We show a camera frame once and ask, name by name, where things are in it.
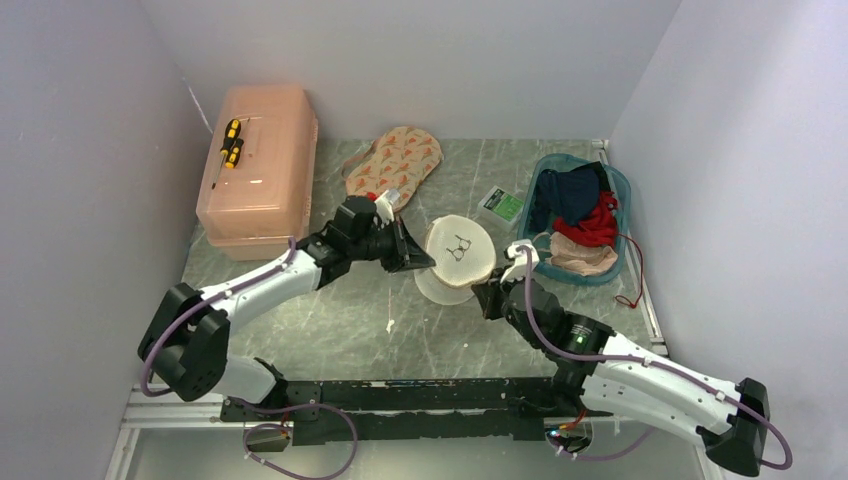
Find red thin wire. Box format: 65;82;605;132
614;233;646;309

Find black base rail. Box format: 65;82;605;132
220;377;590;446

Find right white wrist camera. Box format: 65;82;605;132
499;239;540;283

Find red cloth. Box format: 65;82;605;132
553;191;619;248

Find green white small box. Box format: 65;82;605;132
476;186;525;231

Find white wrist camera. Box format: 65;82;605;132
367;189;401;224
499;239;540;283

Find patterned beige oven mitt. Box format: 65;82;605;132
341;126;444;213

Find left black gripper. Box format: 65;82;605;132
349;214;435;273

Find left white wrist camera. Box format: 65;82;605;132
367;189;401;224

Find beige pink cloth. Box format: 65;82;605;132
547;232;619;277

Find yellow black screwdriver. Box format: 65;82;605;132
211;138;244;189
221;118;242;152

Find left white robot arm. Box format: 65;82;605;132
138;196;436;420

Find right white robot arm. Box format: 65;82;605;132
472;281;770;477

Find pink plastic storage box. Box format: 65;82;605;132
196;84;318;261

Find white mesh laundry bag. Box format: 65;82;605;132
414;214;496;306

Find navy blue cloth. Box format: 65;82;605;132
528;162;609;231

